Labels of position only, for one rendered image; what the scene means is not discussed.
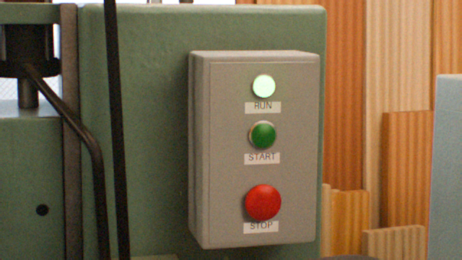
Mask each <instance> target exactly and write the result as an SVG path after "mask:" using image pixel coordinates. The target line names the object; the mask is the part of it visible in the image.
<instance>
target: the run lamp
mask: <svg viewBox="0 0 462 260"><path fill-rule="evenodd" d="M251 87H252V91H253V94H254V95H255V96H256V97H258V98H268V97H270V96H271V95H273V94H274V92H275V90H276V82H275V80H274V78H273V77H272V76H271V75H269V74H258V75H257V76H256V77H255V78H254V80H253V81H252V85H251Z"/></svg>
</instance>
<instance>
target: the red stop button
mask: <svg viewBox="0 0 462 260"><path fill-rule="evenodd" d="M280 206H281V197H280V194H279V192H278V191H277V190H276V189H275V188H274V187H273V186H271V185H268V184H264V183H263V184H258V185H256V186H255V187H254V188H252V189H251V190H250V191H249V192H248V194H247V195H246V197H245V208H246V211H247V212H248V214H249V215H250V216H251V217H253V218H254V219H256V220H269V219H271V218H273V217H274V216H276V214H277V213H278V212H279V209H280Z"/></svg>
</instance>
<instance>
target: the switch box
mask: <svg viewBox="0 0 462 260"><path fill-rule="evenodd" d="M320 67H321V58H320V56H318V55H316V54H312V53H309V52H304V51H296V50H280V51H191V52H190V54H189V56H188V227H189V229H190V231H191V232H192V234H193V236H194V238H195V239H196V240H197V242H198V243H199V245H200V246H201V247H202V248H203V249H216V248H237V247H248V246H268V245H269V244H280V243H301V242H311V241H314V240H315V205H316V177H317V150H318V95H319V94H320ZM258 74H269V75H271V76H272V77H273V78H274V80H275V82H276V90H275V92H274V94H273V95H271V96H270V97H268V98H260V97H256V96H255V95H254V94H253V91H252V87H251V85H252V81H253V80H254V78H255V77H256V76H257V75H258ZM270 102H281V110H280V113H253V114H245V103H270ZM257 121H268V122H270V123H273V125H274V126H275V127H276V130H277V139H276V142H275V144H274V145H273V146H272V147H270V148H268V149H266V150H258V149H256V148H255V147H254V146H253V145H252V144H251V143H250V141H249V131H250V128H251V127H252V125H253V124H254V123H255V122H257ZM278 152H279V163H278V164H260V165H244V154H258V153H278ZM263 183H264V184H268V185H271V186H273V187H274V188H275V189H276V190H277V191H278V192H279V194H280V197H281V206H280V209H279V212H278V213H277V214H276V216H274V217H273V218H271V219H269V220H256V219H254V218H253V217H251V216H250V215H249V214H248V212H247V211H246V208H245V197H246V195H247V194H248V192H249V191H250V190H251V189H252V188H254V187H255V186H256V185H258V184H263ZM266 221H279V226H278V231H274V232H262V233H250V234H245V233H243V223H254V222H266Z"/></svg>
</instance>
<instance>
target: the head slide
mask: <svg viewBox="0 0 462 260"><path fill-rule="evenodd" d="M17 96H18V99H2V100H0V260H66V214H65V185H64V130H63V119H62V117H61V116H60V115H59V114H58V113H57V112H56V110H55V109H54V108H53V106H52V105H51V104H50V103H48V101H47V100H46V99H45V98H40V99H38V89H37V88H36V87H35V85H34V84H33V83H32V82H31V81H30V80H29V79H17Z"/></svg>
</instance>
